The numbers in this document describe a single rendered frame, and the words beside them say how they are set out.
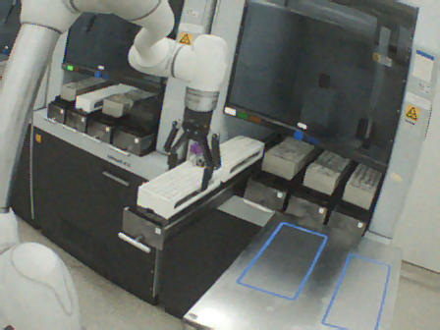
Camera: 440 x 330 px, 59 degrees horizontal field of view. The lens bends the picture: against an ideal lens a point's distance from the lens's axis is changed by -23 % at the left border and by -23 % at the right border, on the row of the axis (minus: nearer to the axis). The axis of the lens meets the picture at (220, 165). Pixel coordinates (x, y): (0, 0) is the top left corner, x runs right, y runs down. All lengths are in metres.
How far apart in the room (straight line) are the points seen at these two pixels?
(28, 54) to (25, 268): 0.39
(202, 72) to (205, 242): 0.71
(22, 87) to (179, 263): 1.21
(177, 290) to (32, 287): 1.27
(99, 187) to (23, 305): 1.28
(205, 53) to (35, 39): 0.56
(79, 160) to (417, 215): 1.92
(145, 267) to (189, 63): 1.00
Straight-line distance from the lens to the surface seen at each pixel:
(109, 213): 1.99
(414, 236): 2.83
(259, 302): 1.01
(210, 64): 1.25
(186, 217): 1.32
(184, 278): 1.89
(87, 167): 2.00
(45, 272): 0.76
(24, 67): 0.85
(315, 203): 1.54
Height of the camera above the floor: 1.44
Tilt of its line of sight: 23 degrees down
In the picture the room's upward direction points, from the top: 11 degrees clockwise
